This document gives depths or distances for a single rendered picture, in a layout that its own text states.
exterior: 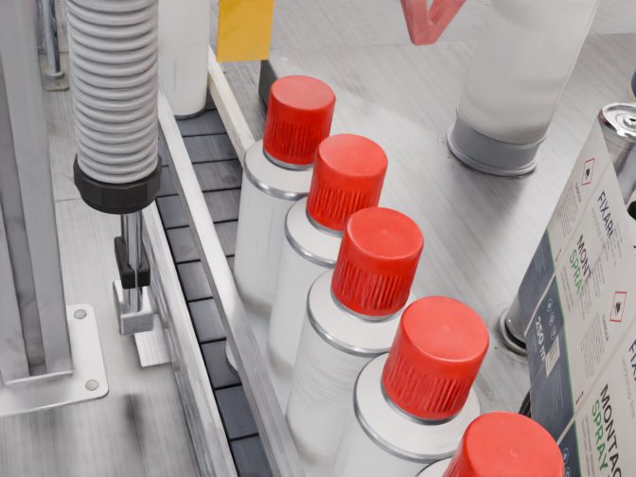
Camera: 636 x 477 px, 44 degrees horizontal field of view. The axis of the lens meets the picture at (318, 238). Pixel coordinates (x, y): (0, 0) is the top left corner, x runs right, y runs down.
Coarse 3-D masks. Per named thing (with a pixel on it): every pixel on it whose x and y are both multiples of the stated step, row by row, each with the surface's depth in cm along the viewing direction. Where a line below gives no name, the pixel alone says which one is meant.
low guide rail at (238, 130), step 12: (216, 72) 70; (216, 84) 69; (216, 96) 69; (228, 96) 68; (228, 108) 67; (228, 120) 66; (240, 120) 65; (228, 132) 67; (240, 132) 64; (240, 144) 63; (252, 144) 63; (240, 156) 64
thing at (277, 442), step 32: (160, 96) 58; (160, 128) 56; (192, 192) 50; (192, 224) 49; (224, 256) 47; (224, 288) 45; (224, 320) 44; (256, 352) 42; (256, 384) 40; (256, 416) 39; (288, 448) 38
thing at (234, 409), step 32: (192, 128) 70; (224, 128) 70; (192, 160) 66; (224, 160) 67; (160, 192) 63; (224, 192) 64; (224, 224) 61; (192, 256) 58; (192, 288) 55; (192, 320) 54; (224, 352) 52; (224, 384) 50; (224, 416) 48; (256, 448) 47
